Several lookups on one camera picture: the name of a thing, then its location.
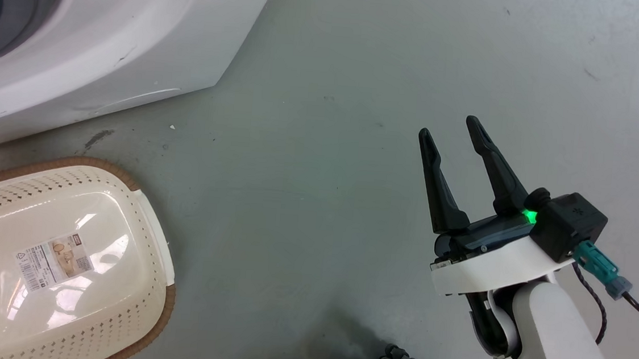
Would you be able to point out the paper label sticker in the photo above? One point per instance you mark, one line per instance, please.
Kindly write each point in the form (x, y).
(53, 261)

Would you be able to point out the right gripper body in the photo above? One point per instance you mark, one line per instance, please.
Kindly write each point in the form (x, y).
(495, 262)

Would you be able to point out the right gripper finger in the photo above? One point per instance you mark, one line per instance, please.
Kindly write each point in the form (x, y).
(502, 171)
(439, 183)

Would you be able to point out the white washing machine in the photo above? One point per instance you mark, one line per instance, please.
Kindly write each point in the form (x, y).
(137, 34)

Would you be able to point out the cream plastic laundry basket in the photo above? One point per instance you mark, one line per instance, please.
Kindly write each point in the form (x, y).
(106, 208)

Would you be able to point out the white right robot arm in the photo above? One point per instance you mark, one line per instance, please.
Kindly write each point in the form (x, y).
(557, 346)

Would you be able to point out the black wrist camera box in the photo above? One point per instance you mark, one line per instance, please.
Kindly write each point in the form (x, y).
(569, 225)

